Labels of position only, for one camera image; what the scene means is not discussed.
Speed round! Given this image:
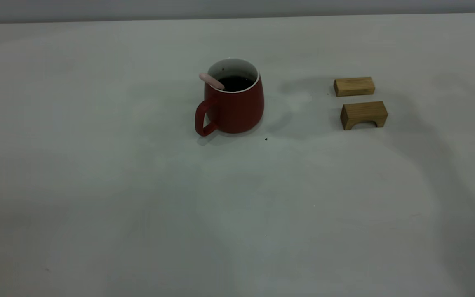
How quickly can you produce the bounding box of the red ceramic mug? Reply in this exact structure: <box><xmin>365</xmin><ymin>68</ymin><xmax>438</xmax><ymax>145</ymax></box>
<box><xmin>195</xmin><ymin>58</ymin><xmax>265</xmax><ymax>137</ymax></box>

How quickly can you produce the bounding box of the pink-handled metal spoon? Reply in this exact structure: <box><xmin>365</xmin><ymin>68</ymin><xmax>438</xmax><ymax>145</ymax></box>
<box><xmin>199</xmin><ymin>73</ymin><xmax>225</xmax><ymax>90</ymax></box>

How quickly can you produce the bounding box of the dark coffee liquid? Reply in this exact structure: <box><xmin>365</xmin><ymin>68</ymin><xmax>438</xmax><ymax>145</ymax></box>
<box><xmin>220</xmin><ymin>76</ymin><xmax>256</xmax><ymax>92</ymax></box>

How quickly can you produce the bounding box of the arched wooden block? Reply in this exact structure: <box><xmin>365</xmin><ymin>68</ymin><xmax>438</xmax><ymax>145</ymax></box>
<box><xmin>340</xmin><ymin>101</ymin><xmax>388</xmax><ymax>131</ymax></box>

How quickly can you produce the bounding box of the flat rectangular wooden block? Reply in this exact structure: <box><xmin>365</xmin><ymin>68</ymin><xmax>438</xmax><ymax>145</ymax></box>
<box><xmin>334</xmin><ymin>77</ymin><xmax>375</xmax><ymax>97</ymax></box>

